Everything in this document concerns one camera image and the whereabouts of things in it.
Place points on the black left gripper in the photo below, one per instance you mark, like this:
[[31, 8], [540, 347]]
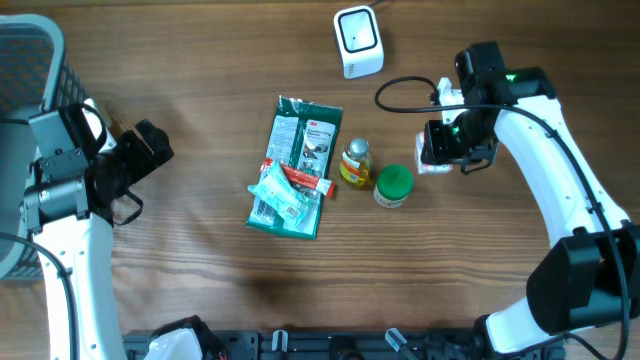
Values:
[[144, 159]]

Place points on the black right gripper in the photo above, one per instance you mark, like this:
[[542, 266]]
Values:
[[438, 153]]

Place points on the yellow oil bottle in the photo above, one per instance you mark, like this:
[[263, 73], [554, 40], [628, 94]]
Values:
[[356, 163]]

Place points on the red white tube package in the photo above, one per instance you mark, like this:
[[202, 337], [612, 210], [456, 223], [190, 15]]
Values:
[[310, 186]]

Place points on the green 3M gloves package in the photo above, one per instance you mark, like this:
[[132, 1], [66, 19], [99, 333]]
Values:
[[303, 136]]

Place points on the teal white pouch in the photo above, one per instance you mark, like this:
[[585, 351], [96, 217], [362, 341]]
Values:
[[293, 209]]

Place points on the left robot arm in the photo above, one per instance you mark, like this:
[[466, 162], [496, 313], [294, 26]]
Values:
[[82, 314]]

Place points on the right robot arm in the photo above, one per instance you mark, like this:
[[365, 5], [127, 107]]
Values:
[[590, 276]]

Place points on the white barcode scanner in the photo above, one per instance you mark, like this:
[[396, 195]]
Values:
[[358, 41]]

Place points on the green lid white jar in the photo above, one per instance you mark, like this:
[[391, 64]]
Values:
[[393, 185]]

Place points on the grey plastic mesh basket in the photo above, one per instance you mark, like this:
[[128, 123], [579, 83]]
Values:
[[20, 75]]

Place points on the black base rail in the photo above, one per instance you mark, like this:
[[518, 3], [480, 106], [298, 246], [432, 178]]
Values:
[[448, 344]]

